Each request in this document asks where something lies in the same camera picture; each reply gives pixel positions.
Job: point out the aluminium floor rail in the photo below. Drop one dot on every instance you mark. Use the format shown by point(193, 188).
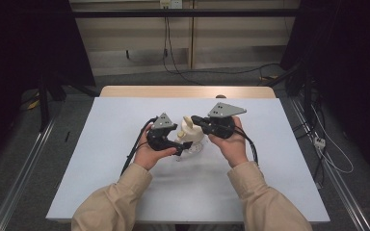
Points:
point(340, 189)
point(22, 179)

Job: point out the black horizontal bar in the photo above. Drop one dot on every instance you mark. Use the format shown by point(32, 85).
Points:
point(186, 12)

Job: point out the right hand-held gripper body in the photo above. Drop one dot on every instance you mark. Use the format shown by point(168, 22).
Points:
point(224, 123)

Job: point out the person's right hand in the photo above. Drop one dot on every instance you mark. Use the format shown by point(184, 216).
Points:
point(234, 149)

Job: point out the white power strip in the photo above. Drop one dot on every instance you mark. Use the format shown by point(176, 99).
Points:
point(319, 142)

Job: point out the wooden table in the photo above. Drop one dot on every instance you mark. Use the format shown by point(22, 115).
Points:
point(173, 91)

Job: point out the black metal stand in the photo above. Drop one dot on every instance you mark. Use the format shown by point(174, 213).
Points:
point(44, 102)
point(305, 86)

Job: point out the white wall socket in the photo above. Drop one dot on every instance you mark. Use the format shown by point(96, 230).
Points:
point(171, 3)

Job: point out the dark curtain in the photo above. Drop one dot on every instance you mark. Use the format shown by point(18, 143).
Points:
point(350, 64)
point(19, 48)

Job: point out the person's left hand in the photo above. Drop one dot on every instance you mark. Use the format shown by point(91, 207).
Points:
point(147, 157)

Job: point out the white table mat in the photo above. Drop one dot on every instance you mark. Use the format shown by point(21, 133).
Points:
point(109, 154)

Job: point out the wooden wall post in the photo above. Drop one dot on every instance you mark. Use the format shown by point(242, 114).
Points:
point(191, 38)

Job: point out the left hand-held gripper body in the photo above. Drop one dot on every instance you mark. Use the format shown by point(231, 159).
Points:
point(159, 138)

